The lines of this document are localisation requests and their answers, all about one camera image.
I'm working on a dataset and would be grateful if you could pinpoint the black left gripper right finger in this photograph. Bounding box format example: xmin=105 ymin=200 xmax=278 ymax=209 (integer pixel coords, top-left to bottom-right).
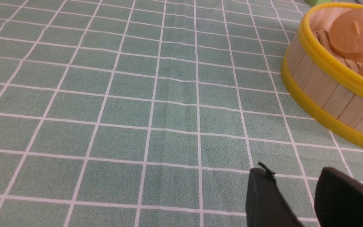
xmin=314 ymin=167 xmax=363 ymax=227

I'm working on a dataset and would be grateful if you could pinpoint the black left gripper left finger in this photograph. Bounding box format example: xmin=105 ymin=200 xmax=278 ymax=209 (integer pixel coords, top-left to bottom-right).
xmin=246 ymin=162 xmax=304 ymax=227

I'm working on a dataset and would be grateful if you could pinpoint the yellow bamboo steamer basket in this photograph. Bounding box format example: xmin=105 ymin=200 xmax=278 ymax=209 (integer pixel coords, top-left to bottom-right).
xmin=281 ymin=3 xmax=363 ymax=148

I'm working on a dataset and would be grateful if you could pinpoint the green checkered tablecloth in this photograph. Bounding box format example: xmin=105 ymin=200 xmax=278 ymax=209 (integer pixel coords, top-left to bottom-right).
xmin=0 ymin=0 xmax=363 ymax=227

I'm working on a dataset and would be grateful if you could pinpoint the green foam cube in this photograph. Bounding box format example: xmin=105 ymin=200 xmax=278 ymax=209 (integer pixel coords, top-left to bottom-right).
xmin=304 ymin=0 xmax=333 ymax=7

